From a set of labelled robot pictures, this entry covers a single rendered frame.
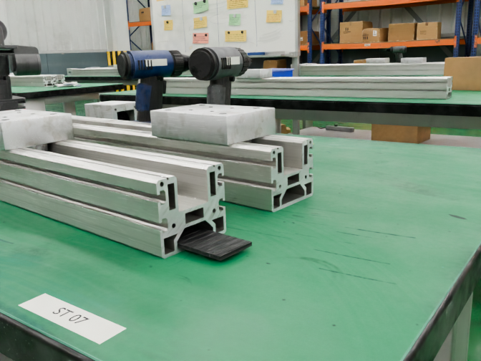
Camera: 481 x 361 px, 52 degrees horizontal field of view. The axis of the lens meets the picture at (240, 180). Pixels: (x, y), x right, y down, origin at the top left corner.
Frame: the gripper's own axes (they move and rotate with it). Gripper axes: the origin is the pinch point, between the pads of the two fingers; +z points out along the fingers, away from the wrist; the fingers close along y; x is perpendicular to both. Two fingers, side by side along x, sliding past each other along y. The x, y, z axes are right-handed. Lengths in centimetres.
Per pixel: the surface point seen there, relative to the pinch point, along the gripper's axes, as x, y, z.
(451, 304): -112, -19, -4
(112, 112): -22.3, 16.0, -6.6
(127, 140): -56, -8, -8
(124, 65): -36.7, 8.6, -18.8
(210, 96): -59, 10, -14
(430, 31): 195, 935, -32
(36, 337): -87, -43, -3
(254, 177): -83, -9, -8
